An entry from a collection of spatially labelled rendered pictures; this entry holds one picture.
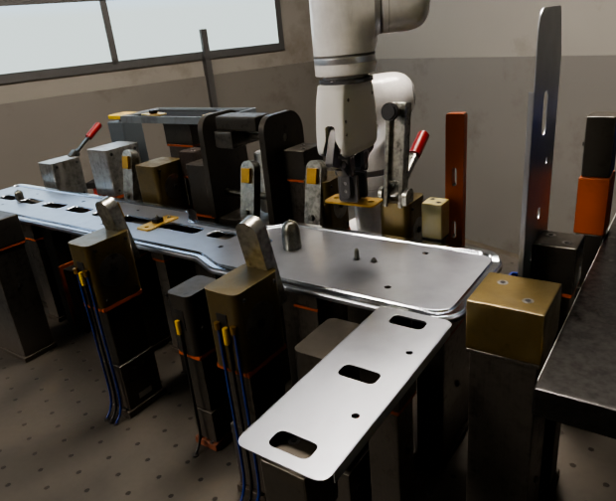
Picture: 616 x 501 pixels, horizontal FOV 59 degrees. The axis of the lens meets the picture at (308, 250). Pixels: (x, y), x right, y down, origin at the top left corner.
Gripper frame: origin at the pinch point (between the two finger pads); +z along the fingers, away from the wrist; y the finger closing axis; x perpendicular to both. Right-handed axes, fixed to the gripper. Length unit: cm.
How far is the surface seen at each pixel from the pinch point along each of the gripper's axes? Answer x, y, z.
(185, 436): -25, 21, 42
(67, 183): -102, -15, 12
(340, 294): 3.6, 11.3, 12.1
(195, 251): -28.0, 8.1, 12.0
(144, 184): -64, -11, 8
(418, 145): 0.5, -22.6, -1.0
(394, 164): -0.3, -14.6, 0.5
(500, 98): -51, -245, 25
